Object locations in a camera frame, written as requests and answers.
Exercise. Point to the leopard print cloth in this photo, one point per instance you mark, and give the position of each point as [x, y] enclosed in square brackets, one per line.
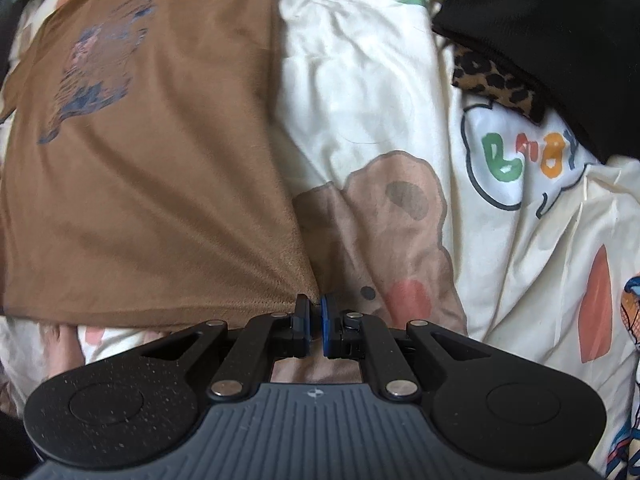
[495, 80]

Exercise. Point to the blue cartoon print cloth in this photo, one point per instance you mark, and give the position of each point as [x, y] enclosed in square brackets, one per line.
[631, 320]

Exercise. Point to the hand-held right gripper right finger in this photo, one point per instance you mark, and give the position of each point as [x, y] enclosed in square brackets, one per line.
[327, 325]

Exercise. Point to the person's bare foot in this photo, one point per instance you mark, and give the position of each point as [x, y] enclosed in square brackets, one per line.
[62, 350]

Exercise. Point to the black garment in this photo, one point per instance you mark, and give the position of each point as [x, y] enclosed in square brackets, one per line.
[550, 25]

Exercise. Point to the brown printed t-shirt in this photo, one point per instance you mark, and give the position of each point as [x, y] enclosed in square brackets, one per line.
[175, 185]

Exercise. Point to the cream bear print bedsheet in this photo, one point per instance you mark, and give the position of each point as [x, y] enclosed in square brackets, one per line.
[360, 85]

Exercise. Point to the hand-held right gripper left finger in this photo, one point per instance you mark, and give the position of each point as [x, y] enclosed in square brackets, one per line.
[304, 325]

